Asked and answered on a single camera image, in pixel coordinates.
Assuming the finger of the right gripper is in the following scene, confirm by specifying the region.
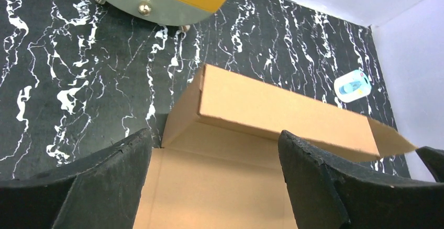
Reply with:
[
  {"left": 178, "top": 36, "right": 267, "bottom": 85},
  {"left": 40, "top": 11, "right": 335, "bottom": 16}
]
[{"left": 415, "top": 146, "right": 443, "bottom": 183}]

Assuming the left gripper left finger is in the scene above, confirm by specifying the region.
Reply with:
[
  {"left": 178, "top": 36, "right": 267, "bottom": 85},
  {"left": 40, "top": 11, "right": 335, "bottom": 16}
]
[{"left": 1, "top": 129, "right": 152, "bottom": 228}]

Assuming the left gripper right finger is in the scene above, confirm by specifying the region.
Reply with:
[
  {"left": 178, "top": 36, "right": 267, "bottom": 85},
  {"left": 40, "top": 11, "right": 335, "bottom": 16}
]
[{"left": 278, "top": 130, "right": 443, "bottom": 228}]

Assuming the brown cardboard box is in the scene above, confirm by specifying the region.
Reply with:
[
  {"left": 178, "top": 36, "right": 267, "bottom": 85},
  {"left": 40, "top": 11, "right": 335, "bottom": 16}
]
[{"left": 134, "top": 64, "right": 415, "bottom": 228}]

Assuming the blue white packaged item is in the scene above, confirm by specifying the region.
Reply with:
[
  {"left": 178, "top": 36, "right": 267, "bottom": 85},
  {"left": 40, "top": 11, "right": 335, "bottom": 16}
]
[{"left": 334, "top": 70, "right": 372, "bottom": 103}]

